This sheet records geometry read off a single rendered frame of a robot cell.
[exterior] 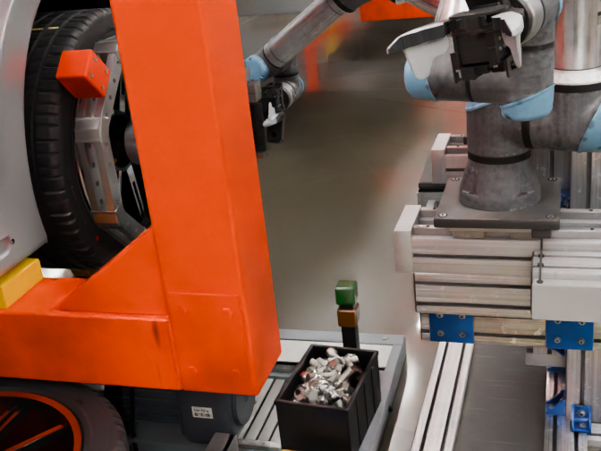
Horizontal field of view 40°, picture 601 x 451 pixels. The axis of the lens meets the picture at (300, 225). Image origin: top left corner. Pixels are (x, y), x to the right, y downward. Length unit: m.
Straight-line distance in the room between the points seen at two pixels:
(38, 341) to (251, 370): 0.45
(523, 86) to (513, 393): 1.07
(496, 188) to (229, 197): 0.49
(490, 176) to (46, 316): 0.90
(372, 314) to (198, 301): 1.45
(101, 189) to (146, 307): 0.43
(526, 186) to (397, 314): 1.40
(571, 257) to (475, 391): 0.65
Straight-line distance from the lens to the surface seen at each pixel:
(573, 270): 1.53
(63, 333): 1.72
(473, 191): 1.59
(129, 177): 2.21
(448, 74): 1.26
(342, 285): 1.67
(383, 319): 2.88
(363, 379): 1.54
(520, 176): 1.57
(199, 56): 1.37
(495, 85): 1.24
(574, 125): 1.49
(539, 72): 1.23
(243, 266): 1.50
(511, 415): 2.06
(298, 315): 2.95
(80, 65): 1.86
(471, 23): 1.04
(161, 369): 1.66
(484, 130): 1.53
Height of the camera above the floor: 1.41
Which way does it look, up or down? 22 degrees down
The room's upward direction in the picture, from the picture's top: 6 degrees counter-clockwise
